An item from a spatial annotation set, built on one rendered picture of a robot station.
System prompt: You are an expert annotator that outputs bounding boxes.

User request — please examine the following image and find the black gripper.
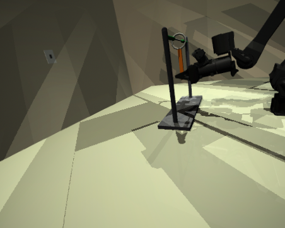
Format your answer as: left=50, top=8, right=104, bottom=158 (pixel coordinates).
left=175, top=59, right=217, bottom=84

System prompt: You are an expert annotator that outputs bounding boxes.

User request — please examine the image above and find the orange-brown handle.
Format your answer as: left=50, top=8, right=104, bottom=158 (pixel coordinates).
left=172, top=33, right=187, bottom=73

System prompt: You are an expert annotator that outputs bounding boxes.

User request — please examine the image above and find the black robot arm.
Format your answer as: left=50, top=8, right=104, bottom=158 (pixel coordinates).
left=192, top=0, right=285, bottom=116

